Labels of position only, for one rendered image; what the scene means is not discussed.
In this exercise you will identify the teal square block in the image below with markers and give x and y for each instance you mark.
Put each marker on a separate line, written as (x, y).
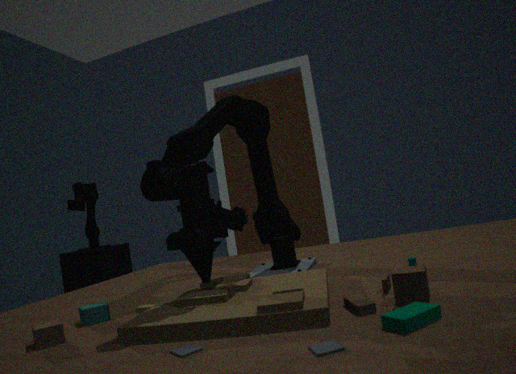
(94, 313)

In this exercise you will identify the tan wooden puzzle board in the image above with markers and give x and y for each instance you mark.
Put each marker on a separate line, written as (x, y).
(234, 305)

